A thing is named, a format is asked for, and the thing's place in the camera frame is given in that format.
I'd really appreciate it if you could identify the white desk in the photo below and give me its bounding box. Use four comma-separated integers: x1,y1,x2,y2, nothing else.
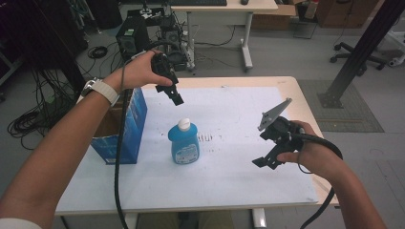
170,0,280,72

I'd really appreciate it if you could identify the black office chair base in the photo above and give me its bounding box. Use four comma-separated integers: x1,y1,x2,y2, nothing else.
330,41,388,73

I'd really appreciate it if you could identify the white sleeve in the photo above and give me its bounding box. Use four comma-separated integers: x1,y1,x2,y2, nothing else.
0,217,43,229

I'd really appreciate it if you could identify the brown wooden cabinet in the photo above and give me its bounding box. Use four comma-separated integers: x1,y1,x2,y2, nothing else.
314,0,380,29

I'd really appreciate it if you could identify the black keyboard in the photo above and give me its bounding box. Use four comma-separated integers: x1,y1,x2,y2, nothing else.
167,0,228,7

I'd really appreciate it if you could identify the grey computer case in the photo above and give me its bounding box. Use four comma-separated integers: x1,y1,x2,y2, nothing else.
158,13,185,53

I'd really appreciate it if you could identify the person's right hand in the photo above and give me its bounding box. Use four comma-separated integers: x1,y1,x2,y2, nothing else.
276,119,347,186

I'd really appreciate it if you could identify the blue cardboard box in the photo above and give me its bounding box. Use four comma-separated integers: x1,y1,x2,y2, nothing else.
90,87,148,165

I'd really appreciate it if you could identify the grey floor mat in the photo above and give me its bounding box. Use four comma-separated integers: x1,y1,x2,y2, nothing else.
297,78,385,134

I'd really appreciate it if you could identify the white wristwatch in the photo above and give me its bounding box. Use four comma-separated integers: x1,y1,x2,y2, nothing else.
80,77,120,108

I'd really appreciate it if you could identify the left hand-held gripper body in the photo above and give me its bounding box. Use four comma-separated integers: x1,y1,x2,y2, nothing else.
151,50,188,88

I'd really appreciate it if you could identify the small coil of black cable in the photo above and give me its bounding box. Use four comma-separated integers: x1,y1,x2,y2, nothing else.
87,45,109,60

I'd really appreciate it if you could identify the white table mat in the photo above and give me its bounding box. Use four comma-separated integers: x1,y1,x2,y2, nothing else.
56,86,319,214

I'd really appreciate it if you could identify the bundle of black floor cables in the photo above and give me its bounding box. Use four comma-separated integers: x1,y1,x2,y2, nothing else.
7,67,81,151

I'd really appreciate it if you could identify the black metal post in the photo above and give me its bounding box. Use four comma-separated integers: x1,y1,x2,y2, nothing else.
317,0,405,110

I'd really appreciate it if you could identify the blue bottle with white cap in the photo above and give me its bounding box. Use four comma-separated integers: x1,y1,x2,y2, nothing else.
167,117,201,165

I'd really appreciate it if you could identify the brown cardboard box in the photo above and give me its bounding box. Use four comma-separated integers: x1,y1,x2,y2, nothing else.
250,4,299,31

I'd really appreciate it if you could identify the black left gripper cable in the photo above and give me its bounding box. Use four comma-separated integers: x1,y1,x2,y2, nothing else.
113,39,175,229

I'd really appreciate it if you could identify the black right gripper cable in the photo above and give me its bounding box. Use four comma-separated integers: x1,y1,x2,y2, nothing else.
290,132,344,229

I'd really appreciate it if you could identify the black cable under desk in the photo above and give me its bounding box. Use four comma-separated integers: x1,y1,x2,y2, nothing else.
194,24,237,48

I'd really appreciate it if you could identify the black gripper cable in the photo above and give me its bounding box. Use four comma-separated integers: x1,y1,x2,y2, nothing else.
290,132,344,229
113,39,175,229

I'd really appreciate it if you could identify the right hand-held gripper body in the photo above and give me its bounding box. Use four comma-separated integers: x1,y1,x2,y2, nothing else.
257,97,306,155

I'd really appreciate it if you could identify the black computer tower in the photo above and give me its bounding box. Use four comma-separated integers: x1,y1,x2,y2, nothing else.
115,15,151,62

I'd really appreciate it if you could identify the white table leg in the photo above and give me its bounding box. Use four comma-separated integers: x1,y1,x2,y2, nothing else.
252,208,267,229
123,213,139,229

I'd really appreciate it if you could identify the person's left hand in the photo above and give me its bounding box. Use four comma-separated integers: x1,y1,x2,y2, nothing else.
104,50,174,95

